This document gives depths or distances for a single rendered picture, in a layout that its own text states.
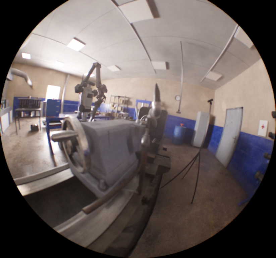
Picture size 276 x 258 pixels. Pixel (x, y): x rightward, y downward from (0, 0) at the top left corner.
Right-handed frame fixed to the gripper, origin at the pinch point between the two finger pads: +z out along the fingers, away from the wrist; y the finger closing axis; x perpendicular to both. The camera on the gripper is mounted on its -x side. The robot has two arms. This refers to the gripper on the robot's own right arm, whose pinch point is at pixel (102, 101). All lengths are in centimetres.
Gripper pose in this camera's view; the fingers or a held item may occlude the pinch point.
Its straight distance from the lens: 107.7
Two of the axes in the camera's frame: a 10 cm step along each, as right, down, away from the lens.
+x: -9.2, 3.2, 2.4
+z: 3.3, 9.4, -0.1
